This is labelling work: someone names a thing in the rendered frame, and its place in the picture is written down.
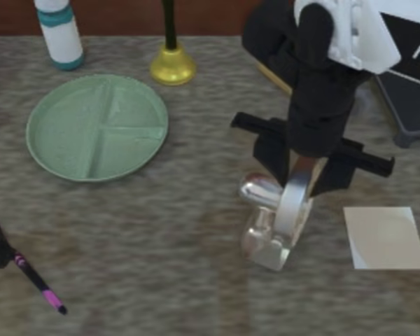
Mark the green divided plate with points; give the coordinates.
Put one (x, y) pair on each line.
(97, 128)

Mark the black pen with purple marks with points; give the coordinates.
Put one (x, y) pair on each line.
(38, 283)

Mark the yellow wooden board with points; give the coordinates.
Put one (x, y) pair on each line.
(274, 78)

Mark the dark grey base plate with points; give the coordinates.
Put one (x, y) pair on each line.
(411, 115)

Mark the white bottle with teal bands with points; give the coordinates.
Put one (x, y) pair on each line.
(60, 36)

